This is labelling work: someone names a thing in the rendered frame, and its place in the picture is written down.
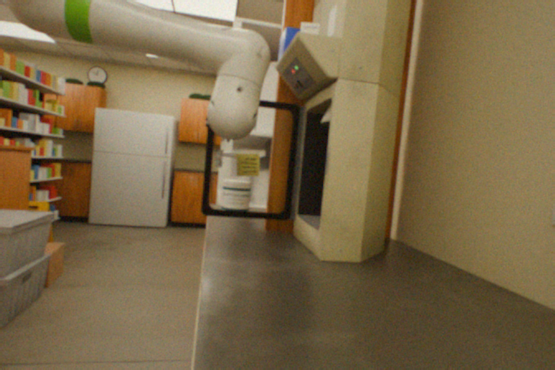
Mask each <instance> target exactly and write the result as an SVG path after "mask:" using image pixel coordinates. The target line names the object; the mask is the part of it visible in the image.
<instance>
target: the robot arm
mask: <svg viewBox="0 0 555 370"><path fill-rule="evenodd" d="M6 1H7V6H8V8H9V10H10V11H11V14H13V16H14V17H15V18H16V19H17V20H18V21H19V22H20V23H21V24H22V25H24V26H26V27H27V28H29V29H32V30H33V31H34V32H37V33H41V34H45V35H48V36H56V37H60V39H64V40H72V41H77V42H82V43H86V44H92V45H95V46H96V47H97V48H104V49H113V50H125V51H131V53H137V54H143V55H152V56H156V57H160V58H165V59H171V60H173V61H176V62H179V63H182V64H189V65H191V66H195V67H198V68H200V69H209V70H211V71H213V72H214V73H216V74H217V76H218V77H217V80H216V83H215V87H214V90H213V93H212V95H211V100H210V103H209V106H208V108H207V118H206V127H210V128H212V131H213V132H215V133H216V134H217V135H218V136H220V137H221V138H224V139H226V141H227V142H230V140H238V139H242V138H244V137H246V136H247V135H249V134H250V133H251V132H252V131H253V129H254V127H255V125H256V122H257V117H258V109H259V99H260V93H261V89H263V83H264V80H265V77H266V74H267V72H268V66H269V64H270V50H269V47H268V44H267V41H266V40H265V39H264V38H263V37H262V36H261V35H259V34H258V33H256V32H254V31H252V30H248V29H241V28H235V27H228V26H218V25H214V24H211V23H206V22H202V21H199V20H196V19H191V18H188V17H182V16H178V15H175V14H172V13H169V12H167V11H164V10H160V9H158V8H155V7H150V6H147V5H145V4H143V3H142V2H137V1H136V0H6Z"/></svg>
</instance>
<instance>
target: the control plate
mask: <svg viewBox="0 0 555 370"><path fill-rule="evenodd" d="M296 66H297V67H298V69H297V68H296ZM292 71H294V72H295V73H293V72H292ZM282 75H283V76H284V77H285V79H286V80H287V81H288V82H289V84H290V85H291V87H292V88H293V89H295V87H296V84H297V85H298V86H299V88H296V89H295V91H296V92H297V94H298V95H299V94H301V93H302V92H304V91H305V90H306V89H308V88H309V87H311V86H312V85H313V83H315V81H314V80H313V78H312V77H311V76H310V75H309V74H308V73H307V72H306V70H305V68H304V67H303V66H302V64H301V63H300V62H299V60H298V59H297V58H295V59H294V60H293V61H292V62H291V63H290V64H289V65H288V67H287V68H286V70H285V72H284V73H283V74H282ZM305 76H306V78H304V77H305ZM303 78H304V79H305V80H302V79H303ZM297 80H299V81H301V80H302V82H301V85H302V86H303V87H301V86H300V85H299V83H298V82H297Z"/></svg>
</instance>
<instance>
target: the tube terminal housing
mask: <svg viewBox="0 0 555 370"><path fill-rule="evenodd" d="M336 3H337V12H336V21H335V22H334V34H333V35H332V36H331V37H338V38H341V40H342V43H341V52H340V62H339V69H338V78H337V79H335V80H334V81H332V82H331V83H328V84H327V86H325V87H323V88H322V89H320V90H319V91H317V92H315V93H314V94H312V95H311V96H309V97H307V98H306V100H305V106H306V113H307V112H314V113H321V115H324V114H325V113H326V112H327V110H328V109H329V107H330V105H332V109H331V118H330V136H329V144H328V148H331V149H330V166H329V174H325V181H324V190H323V199H322V207H321V217H320V229H319V230H316V229H315V227H313V226H312V225H309V224H307V223H306V222H304V221H303V220H302V219H301V218H299V217H298V216H300V215H298V214H297V210H296V220H295V221H293V231H292V235H294V236H296V237H297V238H298V239H299V240H300V241H301V242H302V243H303V245H304V246H305V247H306V248H307V249H308V250H310V251H311V252H312V253H313V254H314V255H315V256H316V257H317V258H318V259H319V260H320V261H329V262H350V263H361V262H362V261H364V260H366V259H369V258H371V257H372V256H373V255H375V254H378V253H380V252H382V251H383V245H384V236H385V229H386V221H387V213H388V204H389V196H390V187H391V172H392V163H393V155H394V147H395V138H396V123H397V114H399V106H400V97H401V81H402V73H403V64H404V56H405V48H406V40H407V31H408V23H409V14H410V0H320V2H318V4H317V5H316V8H315V10H314V15H313V23H320V26H319V35H321V36H327V35H328V25H329V15H330V11H331V10H332V8H333V6H335V5H336Z"/></svg>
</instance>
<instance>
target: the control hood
mask: <svg viewBox="0 0 555 370"><path fill-rule="evenodd" d="M341 43H342V40H341V38H338V37H331V36H321V35H316V34H311V33H304V32H298V33H297V34H296V36H295V37H294V39H293V40H292V41H291V42H290V45H289V46H288V47H287V49H286V50H285V52H284V53H283V55H282V58H281V59H280V60H279V61H278V63H276V65H275V70H276V71H277V72H278V73H279V74H280V75H281V77H282V78H283V79H284V81H285V82H286V83H287V86H288V87H289V88H290V89H291V90H292V92H293V93H295V94H296V96H297V97H298V99H300V100H306V98H307V97H309V96H311V95H312V94H314V93H316V92H317V91H319V90H320V89H322V88H323V87H325V86H327V84H328V83H331V82H332V81H334V80H335V79H337V78H338V69H339V62H340V52H341ZM295 58H297V59H298V60H299V62H300V63H301V64H302V66H303V67H304V68H305V70H306V72H307V73H308V74H309V75H310V76H311V77H312V78H313V80H314V81H315V83H313V85H312V86H311V87H309V88H308V89H306V90H305V91H304V92H302V93H301V94H299V95H298V94H297V92H296V91H295V89H293V88H292V87H291V85H290V84H289V82H288V81H287V80H286V79H285V77H284V76H283V75H282V74H283V73H284V72H285V70H286V68H287V67H288V65H289V64H290V63H291V62H292V61H293V60H294V59H295Z"/></svg>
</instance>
